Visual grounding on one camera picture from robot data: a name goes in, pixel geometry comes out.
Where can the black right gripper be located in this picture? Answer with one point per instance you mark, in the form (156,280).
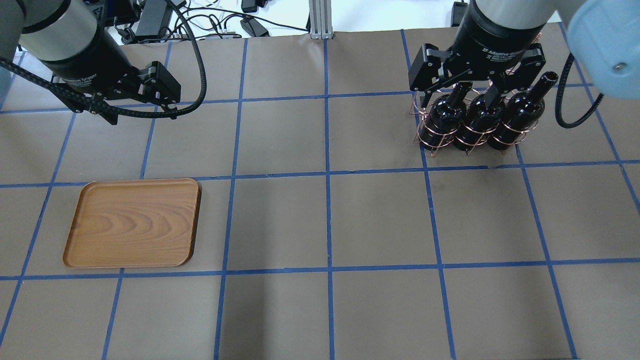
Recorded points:
(495,31)

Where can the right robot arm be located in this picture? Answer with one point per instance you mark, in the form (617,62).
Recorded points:
(603,36)

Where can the wooden tray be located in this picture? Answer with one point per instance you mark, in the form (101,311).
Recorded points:
(147,223)

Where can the aluminium frame post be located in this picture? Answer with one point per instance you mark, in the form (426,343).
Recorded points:
(320,16)

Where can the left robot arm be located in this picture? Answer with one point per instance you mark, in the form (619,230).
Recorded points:
(62,47)

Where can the copper wire bottle basket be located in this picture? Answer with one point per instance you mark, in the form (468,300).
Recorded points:
(486,88)

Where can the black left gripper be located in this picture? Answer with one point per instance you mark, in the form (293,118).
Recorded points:
(89,61)

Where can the black power adapter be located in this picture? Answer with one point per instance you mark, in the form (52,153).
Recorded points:
(154,20)

